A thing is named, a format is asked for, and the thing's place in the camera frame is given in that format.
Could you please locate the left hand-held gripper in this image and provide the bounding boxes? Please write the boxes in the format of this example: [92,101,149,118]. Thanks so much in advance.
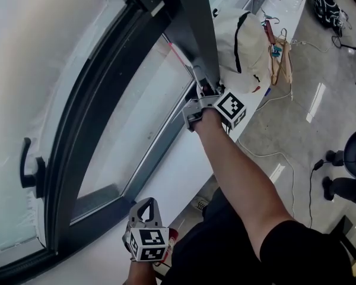
[122,197,170,262]

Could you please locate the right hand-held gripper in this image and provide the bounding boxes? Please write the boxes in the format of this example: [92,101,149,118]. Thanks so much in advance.
[182,65,247,133]

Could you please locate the white squeegee with red blade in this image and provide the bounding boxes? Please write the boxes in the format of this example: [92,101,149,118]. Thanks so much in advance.
[167,42,202,88]

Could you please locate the clear window glass pane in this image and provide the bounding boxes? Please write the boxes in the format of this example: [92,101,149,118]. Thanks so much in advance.
[71,34,196,222]

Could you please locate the person's left forearm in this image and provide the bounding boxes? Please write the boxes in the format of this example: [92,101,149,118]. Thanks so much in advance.
[127,259,158,285]

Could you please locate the person's right forearm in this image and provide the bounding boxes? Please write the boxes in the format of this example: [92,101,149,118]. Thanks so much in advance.
[192,108,296,262]

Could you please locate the red fire extinguisher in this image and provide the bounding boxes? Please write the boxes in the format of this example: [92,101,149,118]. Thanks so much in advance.
[161,229,179,267]

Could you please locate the white window sill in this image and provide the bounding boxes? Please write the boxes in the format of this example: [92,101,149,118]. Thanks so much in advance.
[23,0,312,285]

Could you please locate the white sneaker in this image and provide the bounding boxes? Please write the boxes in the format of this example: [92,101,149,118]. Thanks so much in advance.
[191,196,211,212]

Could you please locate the person's body in black clothes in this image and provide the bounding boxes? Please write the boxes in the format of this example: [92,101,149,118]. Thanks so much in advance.
[161,187,356,285]

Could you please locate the brown hanger with teal clips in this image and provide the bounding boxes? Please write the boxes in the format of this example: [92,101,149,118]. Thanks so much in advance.
[262,18,283,58]

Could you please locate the wooden clothes hanger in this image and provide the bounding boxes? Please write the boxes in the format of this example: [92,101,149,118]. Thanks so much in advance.
[269,28,294,86]

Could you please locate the black patterned backpack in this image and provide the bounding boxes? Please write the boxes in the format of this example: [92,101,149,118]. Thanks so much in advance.
[313,0,345,29]

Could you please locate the frosted sash window pane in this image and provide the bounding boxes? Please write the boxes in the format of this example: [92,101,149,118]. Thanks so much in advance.
[0,0,127,255]

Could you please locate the black floor box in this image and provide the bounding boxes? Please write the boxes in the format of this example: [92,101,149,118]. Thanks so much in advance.
[329,215,356,261]

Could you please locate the beige backpack with black strap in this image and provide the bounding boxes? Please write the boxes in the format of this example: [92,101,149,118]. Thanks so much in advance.
[212,7,271,94]

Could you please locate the metal wire hanger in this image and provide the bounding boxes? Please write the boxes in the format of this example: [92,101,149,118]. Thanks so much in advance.
[260,9,281,24]

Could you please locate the black window frame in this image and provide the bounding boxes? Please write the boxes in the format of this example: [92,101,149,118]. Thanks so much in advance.
[0,0,220,285]

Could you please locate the black window handle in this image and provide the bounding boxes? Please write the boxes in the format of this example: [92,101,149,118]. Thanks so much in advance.
[19,137,47,200]

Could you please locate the white power cable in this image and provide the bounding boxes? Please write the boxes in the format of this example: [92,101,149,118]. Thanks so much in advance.
[237,40,336,219]

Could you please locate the black cable with adapter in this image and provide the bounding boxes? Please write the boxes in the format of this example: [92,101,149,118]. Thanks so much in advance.
[308,158,326,228]

